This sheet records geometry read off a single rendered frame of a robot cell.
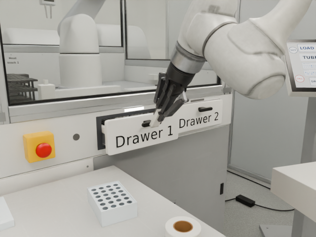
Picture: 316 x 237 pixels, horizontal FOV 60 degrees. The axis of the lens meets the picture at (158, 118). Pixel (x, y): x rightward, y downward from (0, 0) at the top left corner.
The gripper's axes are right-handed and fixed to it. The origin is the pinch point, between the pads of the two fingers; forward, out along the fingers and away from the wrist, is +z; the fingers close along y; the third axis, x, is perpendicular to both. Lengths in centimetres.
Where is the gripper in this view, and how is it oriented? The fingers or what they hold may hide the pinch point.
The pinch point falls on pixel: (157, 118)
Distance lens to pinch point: 86.0
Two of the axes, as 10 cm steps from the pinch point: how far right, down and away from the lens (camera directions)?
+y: -5.0, -7.0, 5.0
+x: -7.9, 1.4, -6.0
